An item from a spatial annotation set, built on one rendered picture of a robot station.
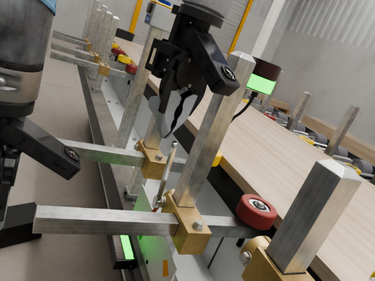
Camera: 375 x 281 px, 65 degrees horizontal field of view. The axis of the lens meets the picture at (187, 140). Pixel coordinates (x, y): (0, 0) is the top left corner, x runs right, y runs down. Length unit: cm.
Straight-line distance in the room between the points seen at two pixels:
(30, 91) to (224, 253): 61
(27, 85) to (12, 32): 6
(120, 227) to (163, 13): 65
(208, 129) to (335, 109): 851
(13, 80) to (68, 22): 781
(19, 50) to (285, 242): 36
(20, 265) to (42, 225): 112
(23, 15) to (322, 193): 35
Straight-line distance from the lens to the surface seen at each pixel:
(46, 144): 43
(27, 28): 37
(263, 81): 52
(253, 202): 65
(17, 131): 41
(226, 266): 82
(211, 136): 52
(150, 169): 73
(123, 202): 84
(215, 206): 85
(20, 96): 39
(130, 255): 70
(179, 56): 46
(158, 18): 95
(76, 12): 817
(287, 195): 78
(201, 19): 46
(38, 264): 162
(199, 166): 54
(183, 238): 54
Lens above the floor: 117
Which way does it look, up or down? 19 degrees down
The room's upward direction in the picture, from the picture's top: 21 degrees clockwise
